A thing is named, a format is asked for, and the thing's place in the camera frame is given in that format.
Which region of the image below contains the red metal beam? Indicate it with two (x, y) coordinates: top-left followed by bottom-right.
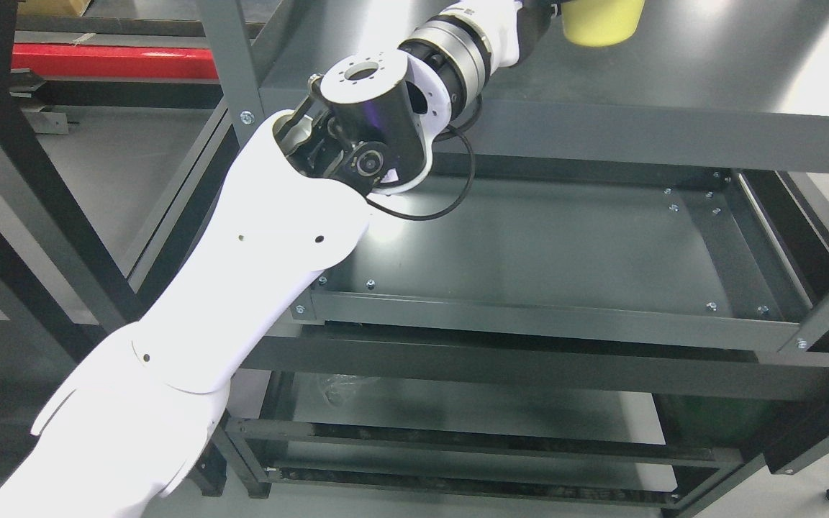
(11, 43), (219, 80)

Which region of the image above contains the yellow plastic cup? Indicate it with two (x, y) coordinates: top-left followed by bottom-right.
(560, 1), (645, 48)

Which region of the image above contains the black metal shelf rack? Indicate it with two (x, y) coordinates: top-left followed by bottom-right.
(0, 1), (239, 368)

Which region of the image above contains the grey metal shelf unit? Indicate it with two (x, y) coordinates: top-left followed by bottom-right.
(216, 1), (829, 517)

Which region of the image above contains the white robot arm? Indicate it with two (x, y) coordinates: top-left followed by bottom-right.
(0, 1), (530, 517)

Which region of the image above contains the clear plastic bag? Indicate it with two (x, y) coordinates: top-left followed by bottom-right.
(315, 373), (368, 407)

